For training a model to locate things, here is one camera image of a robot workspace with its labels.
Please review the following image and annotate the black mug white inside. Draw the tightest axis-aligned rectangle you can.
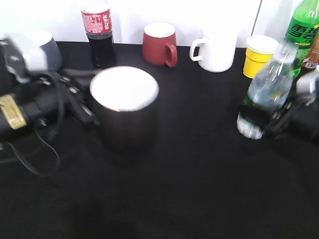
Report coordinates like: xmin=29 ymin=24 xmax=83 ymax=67
xmin=89 ymin=66 xmax=160 ymax=167

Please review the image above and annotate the yellow paper cup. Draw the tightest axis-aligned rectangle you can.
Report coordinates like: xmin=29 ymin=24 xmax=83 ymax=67
xmin=243 ymin=35 xmax=279 ymax=79

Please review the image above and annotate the cola bottle red label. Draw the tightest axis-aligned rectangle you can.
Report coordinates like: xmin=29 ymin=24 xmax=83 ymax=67
xmin=81 ymin=0 xmax=116 ymax=69

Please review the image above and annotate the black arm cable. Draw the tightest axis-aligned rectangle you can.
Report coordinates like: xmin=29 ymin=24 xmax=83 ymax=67
xmin=0 ymin=74 xmax=65 ymax=177

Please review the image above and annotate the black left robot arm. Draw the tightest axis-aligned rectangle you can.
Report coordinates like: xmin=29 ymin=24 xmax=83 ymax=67
xmin=0 ymin=69 xmax=100 ymax=141

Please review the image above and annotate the grey ceramic mug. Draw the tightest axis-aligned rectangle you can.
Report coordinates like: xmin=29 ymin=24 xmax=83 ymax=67
xmin=29 ymin=30 xmax=62 ymax=71

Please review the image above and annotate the green sprite bottle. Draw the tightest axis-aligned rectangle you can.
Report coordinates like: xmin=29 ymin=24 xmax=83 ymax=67
xmin=285 ymin=0 xmax=319 ymax=78

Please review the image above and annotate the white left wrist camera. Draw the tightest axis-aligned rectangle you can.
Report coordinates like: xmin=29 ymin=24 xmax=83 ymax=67
xmin=0 ymin=31 xmax=52 ymax=84

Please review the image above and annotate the clear water bottle green label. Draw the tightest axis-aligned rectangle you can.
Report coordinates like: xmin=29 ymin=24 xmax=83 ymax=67
xmin=236 ymin=39 xmax=300 ymax=140

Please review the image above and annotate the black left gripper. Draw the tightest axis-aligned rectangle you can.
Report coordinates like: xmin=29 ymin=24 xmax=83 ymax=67
xmin=37 ymin=69 xmax=100 ymax=126

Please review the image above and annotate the orange drink bottle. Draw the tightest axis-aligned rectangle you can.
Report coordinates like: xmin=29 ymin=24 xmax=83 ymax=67
xmin=303 ymin=34 xmax=319 ymax=70

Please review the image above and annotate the dark red ceramic mug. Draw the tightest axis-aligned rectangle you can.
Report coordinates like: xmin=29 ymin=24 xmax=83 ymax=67
xmin=142 ymin=22 xmax=178 ymax=68

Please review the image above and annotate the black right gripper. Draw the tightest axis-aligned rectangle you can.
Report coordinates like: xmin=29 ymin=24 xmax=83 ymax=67
xmin=239 ymin=98 xmax=319 ymax=146

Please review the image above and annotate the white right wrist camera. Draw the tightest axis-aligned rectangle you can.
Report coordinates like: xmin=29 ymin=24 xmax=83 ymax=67
xmin=296 ymin=65 xmax=319 ymax=99

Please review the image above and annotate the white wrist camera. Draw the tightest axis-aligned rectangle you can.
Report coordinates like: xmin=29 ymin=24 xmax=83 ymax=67
xmin=0 ymin=31 xmax=52 ymax=84
xmin=296 ymin=65 xmax=319 ymax=99

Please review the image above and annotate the white ceramic mug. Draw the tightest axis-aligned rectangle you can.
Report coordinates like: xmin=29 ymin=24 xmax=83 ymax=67
xmin=189 ymin=26 xmax=238 ymax=73

